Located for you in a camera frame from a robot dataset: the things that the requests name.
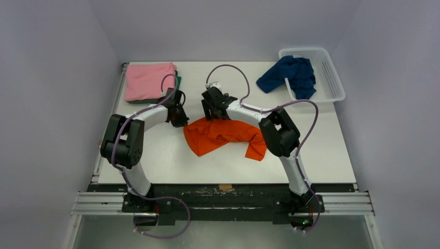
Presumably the orange t shirt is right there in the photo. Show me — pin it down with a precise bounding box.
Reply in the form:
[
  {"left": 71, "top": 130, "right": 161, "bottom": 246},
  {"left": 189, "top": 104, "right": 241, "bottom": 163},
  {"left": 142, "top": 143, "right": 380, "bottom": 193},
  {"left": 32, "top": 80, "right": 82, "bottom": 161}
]
[{"left": 183, "top": 118, "right": 267, "bottom": 161}]

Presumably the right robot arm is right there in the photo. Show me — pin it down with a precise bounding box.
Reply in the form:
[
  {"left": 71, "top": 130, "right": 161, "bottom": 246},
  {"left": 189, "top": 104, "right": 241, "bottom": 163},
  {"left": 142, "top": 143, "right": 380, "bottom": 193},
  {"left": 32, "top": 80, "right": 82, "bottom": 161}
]
[{"left": 201, "top": 87, "right": 323, "bottom": 215}]

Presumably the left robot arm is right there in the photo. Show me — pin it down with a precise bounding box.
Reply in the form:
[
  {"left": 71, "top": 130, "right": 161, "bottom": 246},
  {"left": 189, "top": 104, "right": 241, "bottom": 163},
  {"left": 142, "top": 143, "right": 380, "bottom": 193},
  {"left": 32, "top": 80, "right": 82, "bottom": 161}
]
[{"left": 100, "top": 88, "right": 189, "bottom": 212}]

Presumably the folded green t shirt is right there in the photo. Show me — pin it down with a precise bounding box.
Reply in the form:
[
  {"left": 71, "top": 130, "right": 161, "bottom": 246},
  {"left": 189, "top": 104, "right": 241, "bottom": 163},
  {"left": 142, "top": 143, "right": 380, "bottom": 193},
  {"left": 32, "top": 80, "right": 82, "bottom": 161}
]
[{"left": 128, "top": 71, "right": 182, "bottom": 105}]

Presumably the folded pink t shirt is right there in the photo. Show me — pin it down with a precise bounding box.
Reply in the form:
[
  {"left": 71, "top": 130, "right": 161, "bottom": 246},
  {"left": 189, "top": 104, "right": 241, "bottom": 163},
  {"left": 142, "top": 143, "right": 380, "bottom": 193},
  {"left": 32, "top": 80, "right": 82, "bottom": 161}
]
[{"left": 125, "top": 62, "right": 177, "bottom": 102}]

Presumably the brown tape piece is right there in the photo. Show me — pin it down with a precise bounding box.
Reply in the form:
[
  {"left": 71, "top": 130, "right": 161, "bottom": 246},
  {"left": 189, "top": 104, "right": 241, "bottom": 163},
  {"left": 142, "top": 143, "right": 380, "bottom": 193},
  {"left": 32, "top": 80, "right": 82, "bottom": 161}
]
[{"left": 218, "top": 184, "right": 233, "bottom": 192}]

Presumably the blue t shirt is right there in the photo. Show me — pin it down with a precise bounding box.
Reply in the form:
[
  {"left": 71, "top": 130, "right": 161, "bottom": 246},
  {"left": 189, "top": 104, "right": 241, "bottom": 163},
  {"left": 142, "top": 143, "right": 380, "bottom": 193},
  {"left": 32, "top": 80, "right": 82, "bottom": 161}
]
[{"left": 256, "top": 56, "right": 316, "bottom": 100}]

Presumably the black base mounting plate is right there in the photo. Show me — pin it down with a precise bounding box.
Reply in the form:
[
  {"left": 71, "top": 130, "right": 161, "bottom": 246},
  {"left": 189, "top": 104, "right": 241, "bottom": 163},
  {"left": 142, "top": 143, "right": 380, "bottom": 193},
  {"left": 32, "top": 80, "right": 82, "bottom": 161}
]
[{"left": 87, "top": 184, "right": 355, "bottom": 229}]

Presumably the white plastic basket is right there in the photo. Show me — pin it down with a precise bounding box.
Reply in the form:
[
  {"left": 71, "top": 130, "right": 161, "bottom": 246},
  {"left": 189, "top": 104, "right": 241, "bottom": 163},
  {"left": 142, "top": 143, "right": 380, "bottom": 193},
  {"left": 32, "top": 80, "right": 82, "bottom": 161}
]
[{"left": 278, "top": 47, "right": 346, "bottom": 103}]

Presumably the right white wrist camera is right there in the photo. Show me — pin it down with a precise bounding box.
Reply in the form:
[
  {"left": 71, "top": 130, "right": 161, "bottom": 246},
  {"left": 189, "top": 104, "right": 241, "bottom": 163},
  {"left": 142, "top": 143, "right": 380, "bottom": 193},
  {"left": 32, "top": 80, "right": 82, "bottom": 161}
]
[{"left": 205, "top": 81, "right": 221, "bottom": 90}]

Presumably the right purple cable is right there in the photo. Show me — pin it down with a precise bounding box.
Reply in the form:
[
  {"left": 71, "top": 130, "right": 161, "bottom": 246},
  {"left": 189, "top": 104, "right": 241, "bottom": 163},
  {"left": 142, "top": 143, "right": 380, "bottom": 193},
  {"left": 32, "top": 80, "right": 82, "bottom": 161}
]
[{"left": 205, "top": 64, "right": 322, "bottom": 233}]

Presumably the aluminium table frame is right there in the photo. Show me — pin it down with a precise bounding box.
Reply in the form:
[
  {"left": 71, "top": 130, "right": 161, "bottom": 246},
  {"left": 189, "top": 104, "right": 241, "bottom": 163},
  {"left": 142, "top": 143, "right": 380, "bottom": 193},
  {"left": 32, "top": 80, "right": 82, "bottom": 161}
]
[{"left": 70, "top": 73, "right": 379, "bottom": 248}]

